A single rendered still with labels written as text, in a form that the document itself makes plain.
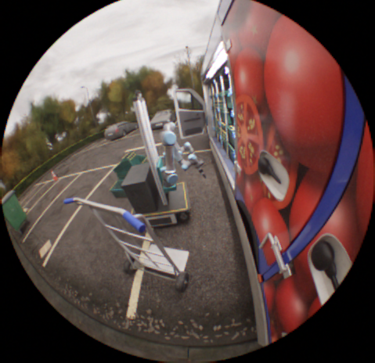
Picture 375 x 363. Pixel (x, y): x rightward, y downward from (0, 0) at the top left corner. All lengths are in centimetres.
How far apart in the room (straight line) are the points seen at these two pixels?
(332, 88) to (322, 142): 15
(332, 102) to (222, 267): 164
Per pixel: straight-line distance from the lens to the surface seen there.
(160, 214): 181
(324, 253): 45
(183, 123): 445
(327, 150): 41
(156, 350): 168
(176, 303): 162
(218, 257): 170
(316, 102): 43
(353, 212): 39
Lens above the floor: 158
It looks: 31 degrees down
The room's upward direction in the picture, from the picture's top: 10 degrees counter-clockwise
